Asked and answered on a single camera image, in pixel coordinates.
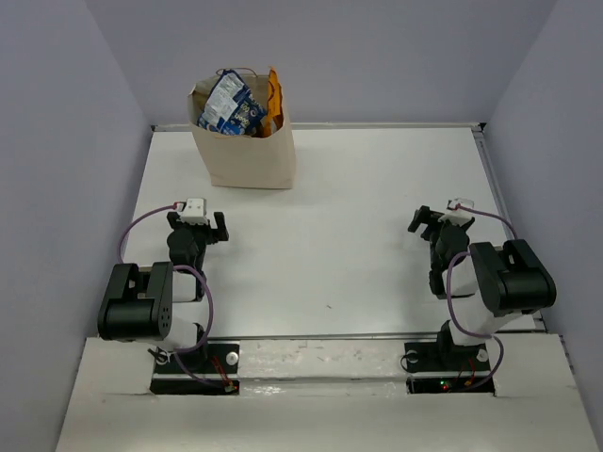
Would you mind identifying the beige paper bag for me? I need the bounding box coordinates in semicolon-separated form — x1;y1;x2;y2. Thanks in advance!
187;68;297;189

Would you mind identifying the orange snack packet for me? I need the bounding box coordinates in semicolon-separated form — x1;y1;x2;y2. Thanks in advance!
263;67;284;137

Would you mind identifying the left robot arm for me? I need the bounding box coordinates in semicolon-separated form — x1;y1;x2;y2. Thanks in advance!
97;210;229;373

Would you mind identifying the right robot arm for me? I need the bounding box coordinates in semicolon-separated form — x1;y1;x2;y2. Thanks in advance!
400;200;557;374

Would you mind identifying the blue snack packet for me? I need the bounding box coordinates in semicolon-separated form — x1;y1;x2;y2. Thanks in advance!
197;69;267;137

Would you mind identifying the white front board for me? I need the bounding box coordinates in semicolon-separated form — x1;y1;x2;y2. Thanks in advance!
57;333;597;451

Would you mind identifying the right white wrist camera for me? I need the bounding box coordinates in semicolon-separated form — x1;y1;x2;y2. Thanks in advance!
439;198;474;226

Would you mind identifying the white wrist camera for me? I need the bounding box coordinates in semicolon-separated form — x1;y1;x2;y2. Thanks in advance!
439;198;474;226
176;198;209;225

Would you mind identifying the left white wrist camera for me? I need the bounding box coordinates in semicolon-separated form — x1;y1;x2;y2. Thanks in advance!
176;198;209;225

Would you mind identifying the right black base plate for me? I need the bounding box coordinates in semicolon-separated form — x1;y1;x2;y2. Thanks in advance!
399;341;495;395

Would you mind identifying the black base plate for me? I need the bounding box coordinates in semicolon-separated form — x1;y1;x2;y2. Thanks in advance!
147;341;240;396
399;341;495;395

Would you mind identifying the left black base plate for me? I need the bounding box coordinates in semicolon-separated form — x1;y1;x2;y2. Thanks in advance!
147;341;240;396

